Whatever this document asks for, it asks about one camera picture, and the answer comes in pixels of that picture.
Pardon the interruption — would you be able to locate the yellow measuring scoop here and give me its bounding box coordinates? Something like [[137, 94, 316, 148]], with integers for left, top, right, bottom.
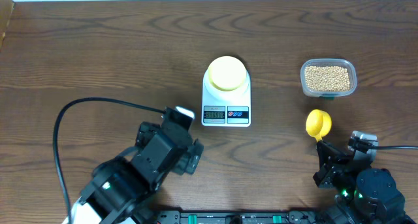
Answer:
[[306, 109, 332, 142]]

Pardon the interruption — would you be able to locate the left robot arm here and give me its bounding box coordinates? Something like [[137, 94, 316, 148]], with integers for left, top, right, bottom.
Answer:
[[65, 120, 203, 223]]

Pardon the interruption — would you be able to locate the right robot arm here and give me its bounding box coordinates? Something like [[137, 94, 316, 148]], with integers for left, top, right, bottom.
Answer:
[[313, 136, 414, 224]]

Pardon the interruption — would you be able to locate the white digital kitchen scale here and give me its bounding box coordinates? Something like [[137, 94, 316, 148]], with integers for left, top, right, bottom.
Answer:
[[201, 70, 251, 127]]

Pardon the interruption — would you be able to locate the pale yellow bowl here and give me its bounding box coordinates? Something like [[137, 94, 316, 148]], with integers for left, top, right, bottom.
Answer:
[[208, 56, 247, 91]]

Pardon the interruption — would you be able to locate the clear plastic container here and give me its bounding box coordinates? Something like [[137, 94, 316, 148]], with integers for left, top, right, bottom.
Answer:
[[300, 58, 357, 98]]

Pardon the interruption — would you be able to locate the soybeans pile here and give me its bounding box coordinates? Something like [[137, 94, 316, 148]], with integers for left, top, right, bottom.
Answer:
[[304, 66, 351, 91]]

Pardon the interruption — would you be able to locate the cardboard panel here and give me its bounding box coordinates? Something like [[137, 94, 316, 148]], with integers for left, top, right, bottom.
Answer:
[[0, 0, 15, 48]]

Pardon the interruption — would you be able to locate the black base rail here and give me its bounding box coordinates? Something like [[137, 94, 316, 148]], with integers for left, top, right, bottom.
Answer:
[[145, 210, 321, 224]]

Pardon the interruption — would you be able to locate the right black cable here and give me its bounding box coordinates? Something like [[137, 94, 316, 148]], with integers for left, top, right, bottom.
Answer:
[[368, 144, 418, 152]]

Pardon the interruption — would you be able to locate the black cable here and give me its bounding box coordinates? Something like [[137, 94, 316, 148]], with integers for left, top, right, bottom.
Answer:
[[368, 144, 418, 152], [52, 97, 167, 224]]

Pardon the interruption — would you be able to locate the left black cable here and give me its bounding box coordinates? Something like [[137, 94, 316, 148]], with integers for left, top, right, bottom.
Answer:
[[52, 97, 167, 224]]

